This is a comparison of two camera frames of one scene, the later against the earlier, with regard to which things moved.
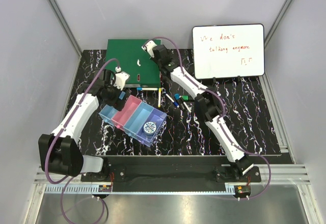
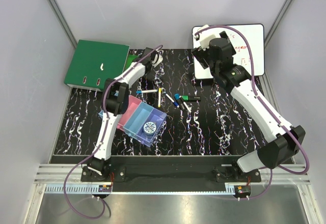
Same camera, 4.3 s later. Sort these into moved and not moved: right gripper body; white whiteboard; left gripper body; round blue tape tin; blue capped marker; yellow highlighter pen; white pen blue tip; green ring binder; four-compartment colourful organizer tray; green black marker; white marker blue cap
Moved: green ring binder; left gripper body; right gripper body; white marker blue cap
Not moved: white whiteboard; green black marker; round blue tape tin; yellow highlighter pen; blue capped marker; four-compartment colourful organizer tray; white pen blue tip
